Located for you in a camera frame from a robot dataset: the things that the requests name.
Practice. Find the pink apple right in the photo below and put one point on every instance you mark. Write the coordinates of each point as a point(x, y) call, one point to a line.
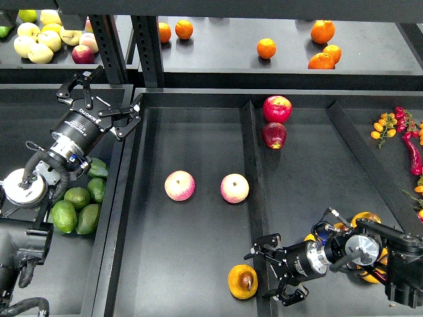
point(234, 188)

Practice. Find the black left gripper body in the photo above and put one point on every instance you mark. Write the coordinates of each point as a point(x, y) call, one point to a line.
point(83, 126)

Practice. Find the red apple upper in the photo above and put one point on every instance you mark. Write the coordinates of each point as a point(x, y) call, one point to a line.
point(277, 109)

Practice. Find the green lime top shelf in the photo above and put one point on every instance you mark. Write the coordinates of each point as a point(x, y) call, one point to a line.
point(28, 15)

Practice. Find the yellow pear leftmost pile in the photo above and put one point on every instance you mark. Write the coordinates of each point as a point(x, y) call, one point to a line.
point(309, 237)

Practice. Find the red chili pepper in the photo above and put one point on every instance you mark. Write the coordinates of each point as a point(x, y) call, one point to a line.
point(415, 158)

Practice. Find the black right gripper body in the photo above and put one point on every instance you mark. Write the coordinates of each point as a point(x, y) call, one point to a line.
point(298, 263)

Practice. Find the pale yellow pear centre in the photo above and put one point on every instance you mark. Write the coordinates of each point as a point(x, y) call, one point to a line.
point(51, 39)

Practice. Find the yellow pear middle pile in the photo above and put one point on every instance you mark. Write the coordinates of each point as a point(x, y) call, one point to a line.
point(341, 226)

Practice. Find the yellow lemon on shelf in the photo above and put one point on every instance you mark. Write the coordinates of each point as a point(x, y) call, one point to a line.
point(52, 27)

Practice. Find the pale pear top shelf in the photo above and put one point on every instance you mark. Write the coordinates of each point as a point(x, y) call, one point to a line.
point(50, 16)

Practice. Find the pale yellow pear upper left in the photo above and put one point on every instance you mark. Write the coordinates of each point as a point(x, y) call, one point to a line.
point(28, 29)

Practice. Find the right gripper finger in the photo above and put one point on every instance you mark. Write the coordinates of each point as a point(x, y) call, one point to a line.
point(289, 291)
point(266, 247)

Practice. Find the pink apple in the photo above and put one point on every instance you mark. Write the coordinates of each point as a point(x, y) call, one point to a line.
point(234, 188)
point(179, 185)

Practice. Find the yellow pear back pile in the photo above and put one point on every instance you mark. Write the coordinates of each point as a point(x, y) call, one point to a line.
point(365, 215)

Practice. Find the black left tray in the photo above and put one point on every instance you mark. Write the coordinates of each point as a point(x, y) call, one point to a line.
point(80, 274)

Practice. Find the black shelf post left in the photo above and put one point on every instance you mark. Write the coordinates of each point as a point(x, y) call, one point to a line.
point(106, 34)

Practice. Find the yellow pear bottom pile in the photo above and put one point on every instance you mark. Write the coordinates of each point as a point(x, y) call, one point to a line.
point(376, 274)

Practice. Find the yellow pear pile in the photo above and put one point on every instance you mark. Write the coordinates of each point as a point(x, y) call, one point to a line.
point(376, 274)
point(341, 226)
point(365, 215)
point(309, 237)

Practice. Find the orange shelf middle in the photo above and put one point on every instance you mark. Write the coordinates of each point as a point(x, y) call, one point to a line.
point(266, 48)

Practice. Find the pale yellow pear right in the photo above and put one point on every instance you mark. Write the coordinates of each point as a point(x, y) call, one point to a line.
point(70, 37)

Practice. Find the round green avocado middle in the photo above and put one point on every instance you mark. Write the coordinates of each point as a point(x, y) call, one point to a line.
point(79, 197)

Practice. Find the pale yellow pear front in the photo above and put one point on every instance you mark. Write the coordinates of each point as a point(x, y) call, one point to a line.
point(40, 53)

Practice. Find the black shelf post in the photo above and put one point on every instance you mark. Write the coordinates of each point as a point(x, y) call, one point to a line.
point(147, 39)
point(106, 34)

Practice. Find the pale yellow pear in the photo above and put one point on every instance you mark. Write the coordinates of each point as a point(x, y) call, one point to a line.
point(70, 37)
point(51, 39)
point(40, 53)
point(28, 29)
point(22, 45)

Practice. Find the orange shelf far left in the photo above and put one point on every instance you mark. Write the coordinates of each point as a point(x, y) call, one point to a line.
point(164, 32)

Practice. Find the black tray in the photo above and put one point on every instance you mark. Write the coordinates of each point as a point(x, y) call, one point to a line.
point(80, 274)
point(177, 254)

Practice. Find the dark avocado top pile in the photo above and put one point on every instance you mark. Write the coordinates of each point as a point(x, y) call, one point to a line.
point(98, 169)

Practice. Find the pink apple left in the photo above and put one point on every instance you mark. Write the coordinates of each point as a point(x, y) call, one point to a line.
point(179, 185)

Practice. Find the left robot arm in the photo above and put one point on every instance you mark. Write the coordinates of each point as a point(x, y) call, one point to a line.
point(41, 174)

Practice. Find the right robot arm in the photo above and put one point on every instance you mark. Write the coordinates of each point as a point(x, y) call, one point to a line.
point(365, 247)

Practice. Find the red apple on shelf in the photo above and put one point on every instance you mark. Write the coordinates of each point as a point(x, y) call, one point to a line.
point(82, 54)

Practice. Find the peach on shelf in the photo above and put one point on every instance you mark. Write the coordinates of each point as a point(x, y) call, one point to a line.
point(88, 39)

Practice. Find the green fruit shelf edge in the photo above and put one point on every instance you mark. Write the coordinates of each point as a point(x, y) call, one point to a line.
point(4, 31)

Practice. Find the black shelf post right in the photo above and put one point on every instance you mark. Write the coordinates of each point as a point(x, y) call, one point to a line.
point(147, 39)

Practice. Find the black centre tray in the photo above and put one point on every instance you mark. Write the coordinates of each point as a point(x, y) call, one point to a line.
point(177, 254)

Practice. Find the dark red apple lower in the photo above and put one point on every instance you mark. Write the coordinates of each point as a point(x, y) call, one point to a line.
point(274, 135)

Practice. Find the green avocado right pile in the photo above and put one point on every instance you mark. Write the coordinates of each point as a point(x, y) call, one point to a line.
point(96, 188)

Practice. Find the peach behind post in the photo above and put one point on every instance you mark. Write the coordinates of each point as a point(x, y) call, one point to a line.
point(88, 26)

